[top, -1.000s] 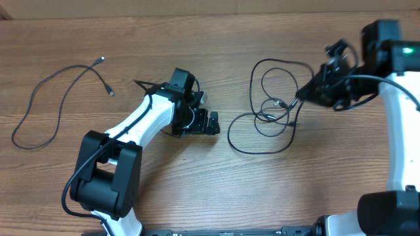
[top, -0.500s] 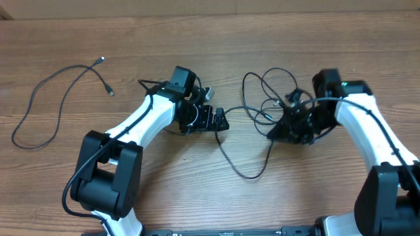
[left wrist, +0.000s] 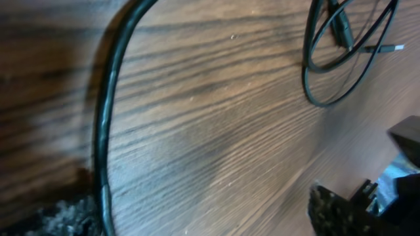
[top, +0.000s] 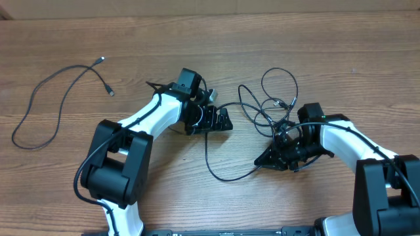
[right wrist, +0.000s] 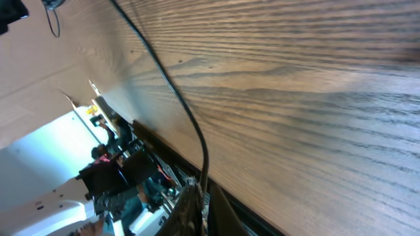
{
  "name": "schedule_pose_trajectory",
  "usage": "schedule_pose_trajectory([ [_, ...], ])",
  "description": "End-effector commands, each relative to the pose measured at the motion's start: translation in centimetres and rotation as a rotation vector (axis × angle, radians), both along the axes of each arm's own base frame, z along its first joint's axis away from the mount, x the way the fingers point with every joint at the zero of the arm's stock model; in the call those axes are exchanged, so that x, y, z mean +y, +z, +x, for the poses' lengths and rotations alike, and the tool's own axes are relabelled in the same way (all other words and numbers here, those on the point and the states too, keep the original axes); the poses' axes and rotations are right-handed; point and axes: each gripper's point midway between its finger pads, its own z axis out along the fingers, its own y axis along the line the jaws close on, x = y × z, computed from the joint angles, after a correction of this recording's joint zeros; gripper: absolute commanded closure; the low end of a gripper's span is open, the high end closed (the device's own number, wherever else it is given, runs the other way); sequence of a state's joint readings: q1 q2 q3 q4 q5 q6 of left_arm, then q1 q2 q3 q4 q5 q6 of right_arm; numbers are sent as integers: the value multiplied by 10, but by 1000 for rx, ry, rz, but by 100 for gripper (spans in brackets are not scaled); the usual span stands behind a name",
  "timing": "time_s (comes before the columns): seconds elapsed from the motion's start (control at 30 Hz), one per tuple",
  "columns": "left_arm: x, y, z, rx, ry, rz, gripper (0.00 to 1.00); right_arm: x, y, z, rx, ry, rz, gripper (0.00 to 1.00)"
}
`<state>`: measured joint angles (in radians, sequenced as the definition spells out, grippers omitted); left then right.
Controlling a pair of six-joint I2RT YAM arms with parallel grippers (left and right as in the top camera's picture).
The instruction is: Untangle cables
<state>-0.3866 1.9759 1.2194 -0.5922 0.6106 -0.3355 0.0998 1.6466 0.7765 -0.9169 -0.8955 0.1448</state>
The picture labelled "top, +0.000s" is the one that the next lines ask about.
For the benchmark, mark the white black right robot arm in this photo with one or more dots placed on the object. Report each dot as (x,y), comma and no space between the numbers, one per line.
(386,188)

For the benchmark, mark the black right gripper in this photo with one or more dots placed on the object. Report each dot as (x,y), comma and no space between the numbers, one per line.
(283,155)

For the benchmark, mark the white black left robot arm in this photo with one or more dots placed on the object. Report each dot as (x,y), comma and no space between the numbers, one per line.
(116,167)

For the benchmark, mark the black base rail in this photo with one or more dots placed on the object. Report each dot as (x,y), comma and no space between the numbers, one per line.
(284,231)

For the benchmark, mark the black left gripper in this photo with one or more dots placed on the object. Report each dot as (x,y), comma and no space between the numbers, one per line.
(203,119)

